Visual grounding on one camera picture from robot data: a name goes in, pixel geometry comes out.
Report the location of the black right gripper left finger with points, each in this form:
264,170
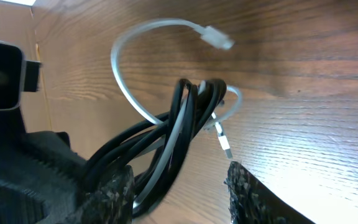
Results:
82,197

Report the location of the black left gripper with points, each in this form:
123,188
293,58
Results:
39,173

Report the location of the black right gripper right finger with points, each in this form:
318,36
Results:
251,202

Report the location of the cardboard panel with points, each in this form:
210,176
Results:
18,34

